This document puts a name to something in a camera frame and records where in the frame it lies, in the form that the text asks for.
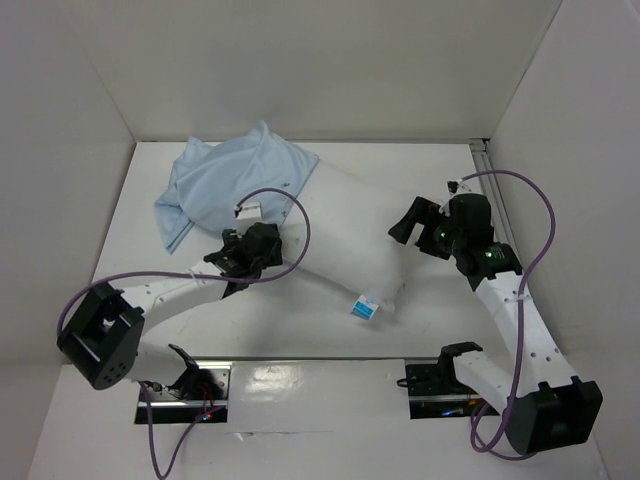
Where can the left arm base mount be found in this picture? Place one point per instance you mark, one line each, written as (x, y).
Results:
(206, 399)

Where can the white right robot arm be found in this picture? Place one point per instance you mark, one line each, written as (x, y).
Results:
(543, 403)

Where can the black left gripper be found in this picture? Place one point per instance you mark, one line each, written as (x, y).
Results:
(230, 237)

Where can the white pillow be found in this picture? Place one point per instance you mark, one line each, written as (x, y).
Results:
(337, 228)

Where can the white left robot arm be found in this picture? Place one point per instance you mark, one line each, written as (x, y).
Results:
(104, 337)

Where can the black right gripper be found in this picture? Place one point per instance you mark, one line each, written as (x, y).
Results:
(426, 228)

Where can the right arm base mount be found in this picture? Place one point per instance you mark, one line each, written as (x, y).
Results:
(430, 396)

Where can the blue white pillow label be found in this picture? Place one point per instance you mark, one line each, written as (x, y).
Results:
(364, 309)

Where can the aluminium frame rail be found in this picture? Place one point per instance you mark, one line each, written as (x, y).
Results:
(495, 200)

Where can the light blue pillowcase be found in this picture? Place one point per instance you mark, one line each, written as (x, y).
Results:
(207, 182)

